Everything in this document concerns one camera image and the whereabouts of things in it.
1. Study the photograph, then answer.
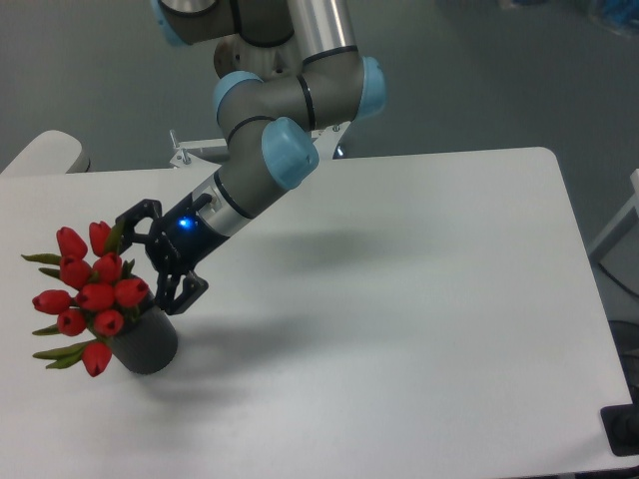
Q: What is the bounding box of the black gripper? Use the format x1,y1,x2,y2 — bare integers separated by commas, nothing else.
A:
116,194,229,315

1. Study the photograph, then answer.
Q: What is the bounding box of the red tulip bouquet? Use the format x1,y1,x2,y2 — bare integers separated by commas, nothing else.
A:
22,222,150,377

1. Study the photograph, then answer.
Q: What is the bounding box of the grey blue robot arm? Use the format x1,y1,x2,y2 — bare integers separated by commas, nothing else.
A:
120,1,386,314

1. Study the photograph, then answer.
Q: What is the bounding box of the dark grey ribbed vase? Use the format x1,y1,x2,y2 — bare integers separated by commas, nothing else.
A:
111,293,179,375

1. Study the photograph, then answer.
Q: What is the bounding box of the white chair seat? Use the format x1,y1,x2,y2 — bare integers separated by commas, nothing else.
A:
1,130,91,178

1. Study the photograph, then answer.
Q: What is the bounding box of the black device at table edge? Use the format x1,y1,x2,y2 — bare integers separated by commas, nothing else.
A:
600,404,638,457

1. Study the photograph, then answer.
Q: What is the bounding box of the blue plastic item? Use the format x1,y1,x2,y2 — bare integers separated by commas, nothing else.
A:
588,0,638,37

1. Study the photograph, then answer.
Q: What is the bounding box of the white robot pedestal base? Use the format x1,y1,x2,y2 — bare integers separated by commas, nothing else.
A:
168,42,353,170

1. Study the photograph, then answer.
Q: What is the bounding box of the white furniture frame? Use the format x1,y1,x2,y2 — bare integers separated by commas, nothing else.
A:
586,170,638,263

